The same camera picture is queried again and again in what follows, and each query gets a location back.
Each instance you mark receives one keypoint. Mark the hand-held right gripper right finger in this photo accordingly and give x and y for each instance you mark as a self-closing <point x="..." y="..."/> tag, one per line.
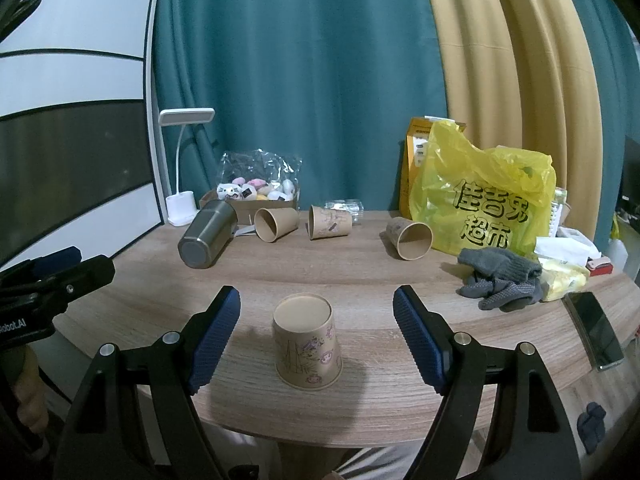
<point x="420" y="340"/>

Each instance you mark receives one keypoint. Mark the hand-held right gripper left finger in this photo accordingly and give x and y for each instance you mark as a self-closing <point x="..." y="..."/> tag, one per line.
<point x="215" y="340"/>

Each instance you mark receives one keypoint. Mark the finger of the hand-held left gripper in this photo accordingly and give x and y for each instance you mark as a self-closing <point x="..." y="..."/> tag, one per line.
<point x="60" y="256"/>
<point x="82" y="277"/>

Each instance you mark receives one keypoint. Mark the printed brown paper cup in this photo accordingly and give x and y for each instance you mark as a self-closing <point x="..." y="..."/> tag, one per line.
<point x="306" y="350"/>
<point x="330" y="222"/>
<point x="412" y="242"/>

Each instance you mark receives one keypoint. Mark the plain brown paper cup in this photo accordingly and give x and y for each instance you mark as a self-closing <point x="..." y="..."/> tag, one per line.
<point x="280" y="222"/>

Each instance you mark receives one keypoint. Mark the person's left hand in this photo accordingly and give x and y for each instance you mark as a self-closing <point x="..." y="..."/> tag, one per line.
<point x="31" y="390"/>

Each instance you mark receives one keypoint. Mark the grey knit glove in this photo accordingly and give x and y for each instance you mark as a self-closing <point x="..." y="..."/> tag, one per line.
<point x="510" y="295"/>
<point x="495" y="262"/>

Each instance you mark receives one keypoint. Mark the stainless steel tumbler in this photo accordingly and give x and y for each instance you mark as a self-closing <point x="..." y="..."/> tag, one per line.
<point x="207" y="235"/>

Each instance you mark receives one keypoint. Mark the white desk lamp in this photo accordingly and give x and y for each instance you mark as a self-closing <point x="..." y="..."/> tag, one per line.
<point x="180" y="208"/>

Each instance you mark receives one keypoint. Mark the cardboard box of plush toys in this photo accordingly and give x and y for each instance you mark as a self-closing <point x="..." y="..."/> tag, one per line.
<point x="250" y="206"/>

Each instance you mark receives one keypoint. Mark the person's light pants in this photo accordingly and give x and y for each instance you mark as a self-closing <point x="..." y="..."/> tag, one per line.
<point x="300" y="460"/>

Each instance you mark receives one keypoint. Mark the clear plastic pack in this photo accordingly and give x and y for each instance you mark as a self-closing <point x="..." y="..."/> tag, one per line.
<point x="347" y="206"/>

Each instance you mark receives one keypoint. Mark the yellow tissue pack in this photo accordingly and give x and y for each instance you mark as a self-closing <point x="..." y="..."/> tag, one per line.
<point x="565" y="274"/>

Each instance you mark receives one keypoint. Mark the yellow plastic shopping bag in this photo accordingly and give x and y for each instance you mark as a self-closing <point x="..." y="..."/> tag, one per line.
<point x="480" y="185"/>

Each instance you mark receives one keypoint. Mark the white tissue paper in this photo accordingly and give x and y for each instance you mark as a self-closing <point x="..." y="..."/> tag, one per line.
<point x="560" y="247"/>

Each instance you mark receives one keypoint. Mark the black smartphone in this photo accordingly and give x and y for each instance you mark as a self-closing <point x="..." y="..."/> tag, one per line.
<point x="597" y="330"/>

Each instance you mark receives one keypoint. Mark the clear plastic bag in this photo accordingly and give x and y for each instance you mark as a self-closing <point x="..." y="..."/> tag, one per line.
<point x="260" y="167"/>

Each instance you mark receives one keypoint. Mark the orange cardboard box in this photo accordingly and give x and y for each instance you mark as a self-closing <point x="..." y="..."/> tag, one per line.
<point x="415" y="160"/>

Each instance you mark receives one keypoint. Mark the dark blue slipper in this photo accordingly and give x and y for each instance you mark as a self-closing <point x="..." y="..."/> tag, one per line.
<point x="594" y="412"/>
<point x="590" y="437"/>

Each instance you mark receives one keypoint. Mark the spiral notebook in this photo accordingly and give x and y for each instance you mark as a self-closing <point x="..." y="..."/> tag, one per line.
<point x="557" y="210"/>

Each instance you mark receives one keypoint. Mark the red small box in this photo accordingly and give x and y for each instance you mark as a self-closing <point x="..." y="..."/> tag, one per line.
<point x="600" y="266"/>

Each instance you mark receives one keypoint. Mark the dark monitor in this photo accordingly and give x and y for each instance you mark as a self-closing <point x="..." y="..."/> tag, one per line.
<point x="631" y="175"/>

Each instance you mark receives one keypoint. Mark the teal curtain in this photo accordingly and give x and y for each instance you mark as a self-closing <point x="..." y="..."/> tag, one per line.
<point x="300" y="85"/>
<point x="600" y="85"/>

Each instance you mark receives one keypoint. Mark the yellow curtain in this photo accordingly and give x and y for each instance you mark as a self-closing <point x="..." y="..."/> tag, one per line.
<point x="510" y="60"/>

